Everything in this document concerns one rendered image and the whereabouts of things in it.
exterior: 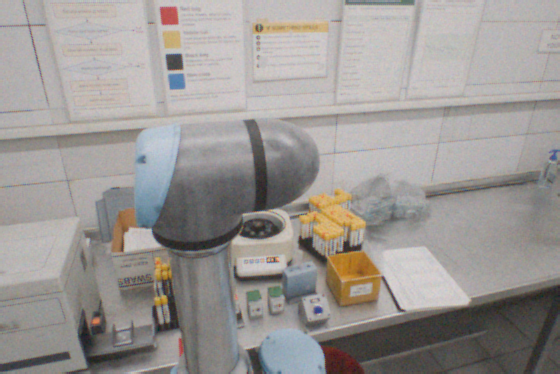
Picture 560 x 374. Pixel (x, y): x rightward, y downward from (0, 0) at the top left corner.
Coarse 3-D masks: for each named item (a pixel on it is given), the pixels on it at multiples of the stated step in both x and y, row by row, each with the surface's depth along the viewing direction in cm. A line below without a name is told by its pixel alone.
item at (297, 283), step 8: (304, 264) 120; (312, 264) 120; (288, 272) 117; (296, 272) 117; (304, 272) 117; (312, 272) 119; (288, 280) 116; (296, 280) 117; (304, 280) 119; (312, 280) 120; (288, 288) 117; (296, 288) 119; (304, 288) 120; (312, 288) 121; (288, 296) 119; (296, 296) 120; (304, 296) 120
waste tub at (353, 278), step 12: (360, 252) 127; (336, 264) 127; (348, 264) 128; (360, 264) 129; (372, 264) 121; (336, 276) 118; (348, 276) 130; (360, 276) 130; (372, 276) 115; (336, 288) 119; (348, 288) 115; (360, 288) 116; (372, 288) 117; (336, 300) 120; (348, 300) 117; (360, 300) 118; (372, 300) 120
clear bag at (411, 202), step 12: (396, 180) 170; (396, 192) 168; (408, 192) 166; (420, 192) 167; (396, 204) 165; (408, 204) 164; (420, 204) 164; (396, 216) 165; (408, 216) 166; (420, 216) 167
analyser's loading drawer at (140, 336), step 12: (132, 324) 101; (84, 336) 101; (96, 336) 101; (108, 336) 101; (120, 336) 101; (132, 336) 99; (144, 336) 102; (156, 336) 104; (84, 348) 98; (96, 348) 98; (108, 348) 98; (120, 348) 98
